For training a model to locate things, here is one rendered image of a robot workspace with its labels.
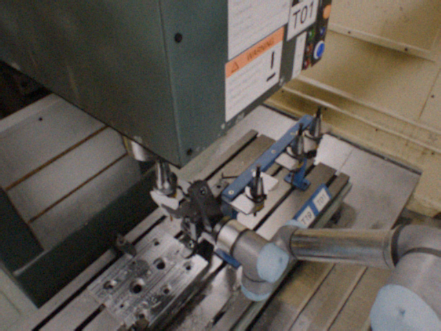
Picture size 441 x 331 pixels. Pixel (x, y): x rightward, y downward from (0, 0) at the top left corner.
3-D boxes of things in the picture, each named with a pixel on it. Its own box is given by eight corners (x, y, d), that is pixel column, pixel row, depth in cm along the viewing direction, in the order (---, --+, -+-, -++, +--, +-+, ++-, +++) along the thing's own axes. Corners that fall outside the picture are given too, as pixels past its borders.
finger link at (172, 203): (147, 212, 97) (178, 225, 94) (143, 196, 93) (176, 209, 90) (154, 203, 99) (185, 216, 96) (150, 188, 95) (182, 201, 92)
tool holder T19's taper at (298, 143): (295, 143, 124) (297, 126, 119) (306, 149, 122) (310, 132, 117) (287, 150, 121) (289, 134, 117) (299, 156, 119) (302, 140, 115)
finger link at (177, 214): (158, 212, 92) (190, 225, 89) (157, 207, 91) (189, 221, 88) (168, 198, 95) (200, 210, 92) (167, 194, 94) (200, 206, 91)
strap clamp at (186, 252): (214, 248, 134) (213, 222, 124) (189, 274, 127) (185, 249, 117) (207, 243, 136) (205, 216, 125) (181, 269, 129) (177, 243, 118)
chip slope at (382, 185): (403, 209, 180) (423, 171, 162) (332, 327, 142) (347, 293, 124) (249, 134, 221) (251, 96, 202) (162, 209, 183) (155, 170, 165)
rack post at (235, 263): (246, 258, 131) (249, 202, 110) (236, 269, 128) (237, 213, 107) (223, 243, 136) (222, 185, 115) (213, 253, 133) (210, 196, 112)
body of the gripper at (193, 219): (177, 228, 96) (214, 254, 90) (174, 206, 90) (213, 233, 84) (198, 209, 100) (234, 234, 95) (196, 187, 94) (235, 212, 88)
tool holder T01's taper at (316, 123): (311, 126, 130) (313, 109, 125) (323, 130, 128) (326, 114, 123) (305, 133, 127) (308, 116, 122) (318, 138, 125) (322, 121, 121)
